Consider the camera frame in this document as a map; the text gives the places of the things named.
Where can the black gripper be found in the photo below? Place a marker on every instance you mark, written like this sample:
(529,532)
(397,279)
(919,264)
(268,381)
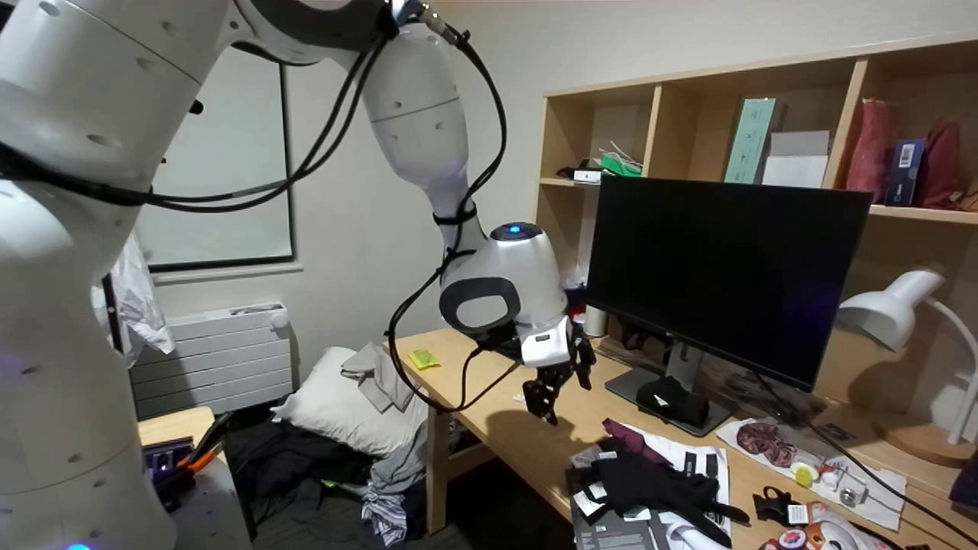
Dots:
(569,367)

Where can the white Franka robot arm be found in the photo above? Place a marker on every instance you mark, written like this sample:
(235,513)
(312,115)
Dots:
(62,355)

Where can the wooden desk with drawers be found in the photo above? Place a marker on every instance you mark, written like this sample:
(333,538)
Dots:
(491,447)

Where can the white desk lamp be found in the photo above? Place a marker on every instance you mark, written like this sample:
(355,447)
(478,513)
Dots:
(896,307)

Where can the yellow green packet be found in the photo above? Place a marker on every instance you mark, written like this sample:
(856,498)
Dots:
(423,358)

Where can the small black pouch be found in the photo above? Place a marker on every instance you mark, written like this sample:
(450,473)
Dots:
(672,402)

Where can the black gloves pile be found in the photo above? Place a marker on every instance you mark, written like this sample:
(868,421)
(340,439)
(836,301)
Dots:
(672,489)

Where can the grey cloth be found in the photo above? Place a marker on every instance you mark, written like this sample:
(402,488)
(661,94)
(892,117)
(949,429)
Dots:
(377,378)

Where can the crumpled clothes pile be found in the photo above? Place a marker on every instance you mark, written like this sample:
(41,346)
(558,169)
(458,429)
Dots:
(393,489)

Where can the white pillow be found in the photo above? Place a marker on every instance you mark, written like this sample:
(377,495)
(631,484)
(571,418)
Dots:
(325,407)

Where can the printed magazine page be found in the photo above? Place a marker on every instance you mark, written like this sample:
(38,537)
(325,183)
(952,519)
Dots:
(765,442)

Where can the black computer monitor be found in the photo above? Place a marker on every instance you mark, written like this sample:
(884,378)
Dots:
(723,264)

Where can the small white box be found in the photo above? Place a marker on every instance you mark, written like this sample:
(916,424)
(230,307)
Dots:
(588,175)

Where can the black flat item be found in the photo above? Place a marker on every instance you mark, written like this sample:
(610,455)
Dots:
(565,169)

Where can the green plastic item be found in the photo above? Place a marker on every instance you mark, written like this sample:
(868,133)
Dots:
(619,165)

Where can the black binder clip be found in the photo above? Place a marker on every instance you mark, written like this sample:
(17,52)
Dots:
(778,506)

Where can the yellow round tape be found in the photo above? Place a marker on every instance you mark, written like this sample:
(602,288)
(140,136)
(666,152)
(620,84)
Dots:
(804,476)

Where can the red round tin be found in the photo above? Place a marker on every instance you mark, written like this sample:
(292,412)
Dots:
(792,538)

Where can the wooden shelf hutch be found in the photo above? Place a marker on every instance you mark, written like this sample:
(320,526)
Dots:
(654,123)

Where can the white radiator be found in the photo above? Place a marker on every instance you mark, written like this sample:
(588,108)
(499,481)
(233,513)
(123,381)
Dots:
(214,355)

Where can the teal book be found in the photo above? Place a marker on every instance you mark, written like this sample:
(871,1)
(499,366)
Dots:
(752,143)

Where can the white flat box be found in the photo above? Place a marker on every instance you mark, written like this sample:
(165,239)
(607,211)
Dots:
(799,158)

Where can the purple black clamp device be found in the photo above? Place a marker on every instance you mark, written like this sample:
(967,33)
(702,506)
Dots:
(170,467)

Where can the red fabric bag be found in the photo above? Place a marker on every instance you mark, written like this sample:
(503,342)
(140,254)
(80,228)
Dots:
(943,164)
(871,149)

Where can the white hanging garment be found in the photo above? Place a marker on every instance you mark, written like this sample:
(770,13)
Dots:
(139,295)

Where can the dark blue box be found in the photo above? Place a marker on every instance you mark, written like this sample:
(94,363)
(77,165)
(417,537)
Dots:
(906,172)

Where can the white board black frame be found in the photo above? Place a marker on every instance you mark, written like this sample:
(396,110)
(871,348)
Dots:
(223,123)

